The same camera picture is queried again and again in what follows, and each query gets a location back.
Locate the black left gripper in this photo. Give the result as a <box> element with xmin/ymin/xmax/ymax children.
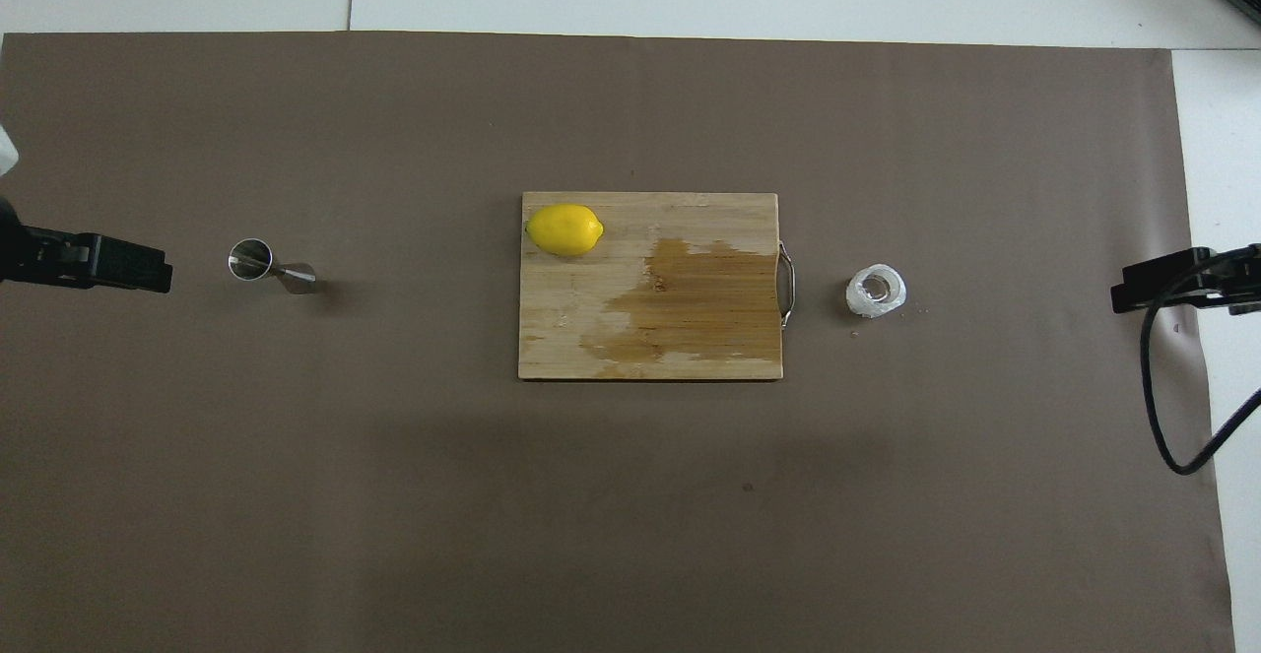
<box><xmin>0</xmin><ymin>195</ymin><xmax>174</xmax><ymax>295</ymax></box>

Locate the steel double jigger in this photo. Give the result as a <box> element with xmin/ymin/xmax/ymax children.
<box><xmin>228</xmin><ymin>237</ymin><xmax>319</xmax><ymax>295</ymax></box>

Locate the clear textured glass cup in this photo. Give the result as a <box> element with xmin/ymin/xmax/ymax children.
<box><xmin>845</xmin><ymin>263</ymin><xmax>908</xmax><ymax>320</ymax></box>

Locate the brown paper table mat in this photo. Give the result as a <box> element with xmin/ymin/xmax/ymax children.
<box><xmin>0</xmin><ymin>31</ymin><xmax>1237</xmax><ymax>653</ymax></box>

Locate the yellow lemon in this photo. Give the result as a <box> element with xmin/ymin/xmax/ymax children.
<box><xmin>525</xmin><ymin>203</ymin><xmax>605</xmax><ymax>258</ymax></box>

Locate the wooden cutting board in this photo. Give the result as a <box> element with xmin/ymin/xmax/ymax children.
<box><xmin>518</xmin><ymin>191</ymin><xmax>797</xmax><ymax>382</ymax></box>

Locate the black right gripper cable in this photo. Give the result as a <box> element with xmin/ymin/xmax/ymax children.
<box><xmin>1140</xmin><ymin>257</ymin><xmax>1261</xmax><ymax>477</ymax></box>

